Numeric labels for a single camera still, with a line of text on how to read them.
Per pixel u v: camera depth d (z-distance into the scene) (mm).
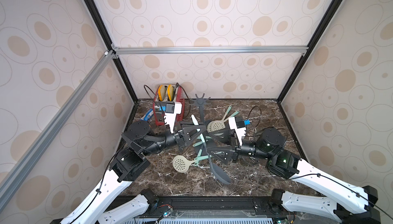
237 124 458
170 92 975
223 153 454
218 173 532
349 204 400
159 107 430
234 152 449
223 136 570
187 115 1093
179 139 432
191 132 503
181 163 853
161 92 970
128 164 411
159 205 729
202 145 925
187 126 460
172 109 436
